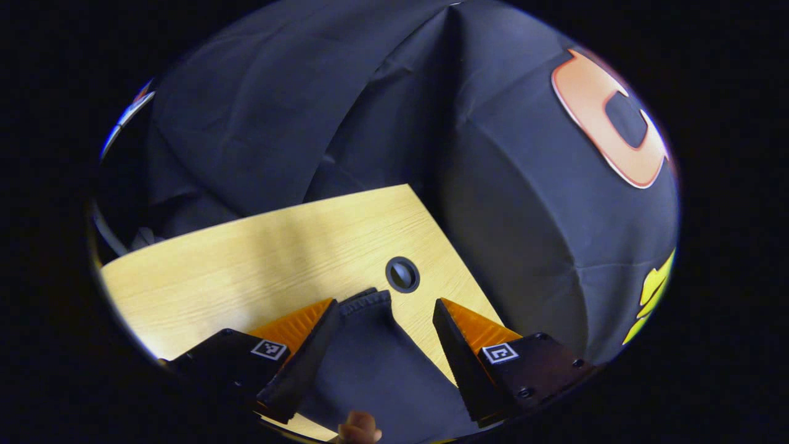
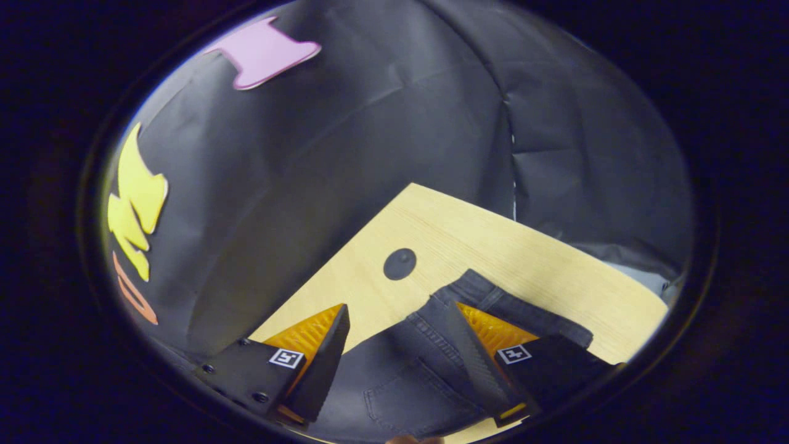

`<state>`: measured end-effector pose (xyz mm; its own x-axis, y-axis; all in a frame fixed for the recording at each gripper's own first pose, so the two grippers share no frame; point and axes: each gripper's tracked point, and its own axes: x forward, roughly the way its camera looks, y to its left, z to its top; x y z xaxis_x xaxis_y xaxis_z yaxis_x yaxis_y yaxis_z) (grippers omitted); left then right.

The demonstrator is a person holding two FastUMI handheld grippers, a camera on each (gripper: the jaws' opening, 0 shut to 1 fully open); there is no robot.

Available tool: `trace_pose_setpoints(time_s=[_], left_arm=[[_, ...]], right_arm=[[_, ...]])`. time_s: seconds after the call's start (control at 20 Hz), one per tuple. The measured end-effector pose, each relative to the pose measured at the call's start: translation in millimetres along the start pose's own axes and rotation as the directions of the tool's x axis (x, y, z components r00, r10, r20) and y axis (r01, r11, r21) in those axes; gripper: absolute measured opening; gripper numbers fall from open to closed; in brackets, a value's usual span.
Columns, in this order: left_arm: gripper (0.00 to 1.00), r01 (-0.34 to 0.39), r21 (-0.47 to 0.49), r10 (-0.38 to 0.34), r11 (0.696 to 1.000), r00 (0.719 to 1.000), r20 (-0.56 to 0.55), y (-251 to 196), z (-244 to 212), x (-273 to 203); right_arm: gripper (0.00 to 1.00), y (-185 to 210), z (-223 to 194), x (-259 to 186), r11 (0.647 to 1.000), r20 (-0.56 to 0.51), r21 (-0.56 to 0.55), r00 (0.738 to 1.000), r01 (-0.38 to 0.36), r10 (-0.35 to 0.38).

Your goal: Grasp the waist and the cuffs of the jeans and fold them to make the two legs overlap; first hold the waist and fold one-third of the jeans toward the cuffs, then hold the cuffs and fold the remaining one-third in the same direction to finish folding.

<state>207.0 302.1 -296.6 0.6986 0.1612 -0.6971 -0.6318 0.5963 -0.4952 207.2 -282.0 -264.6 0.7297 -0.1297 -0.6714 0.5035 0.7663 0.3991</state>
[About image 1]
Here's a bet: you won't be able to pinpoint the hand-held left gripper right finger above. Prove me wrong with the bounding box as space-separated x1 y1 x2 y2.
433 298 597 426

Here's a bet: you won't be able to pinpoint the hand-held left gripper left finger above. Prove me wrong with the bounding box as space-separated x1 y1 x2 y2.
159 298 341 424

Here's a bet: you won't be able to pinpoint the dark grey jeans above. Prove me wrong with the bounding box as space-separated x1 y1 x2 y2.
295 287 491 443

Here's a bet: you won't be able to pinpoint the black backdrop cloth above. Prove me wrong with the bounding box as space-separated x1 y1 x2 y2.
102 0 679 364

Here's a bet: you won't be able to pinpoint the white red blue sign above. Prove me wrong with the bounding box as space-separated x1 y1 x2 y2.
100 79 156 158

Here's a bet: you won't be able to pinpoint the black table cable grommet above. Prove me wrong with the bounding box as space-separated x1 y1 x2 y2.
385 256 421 294

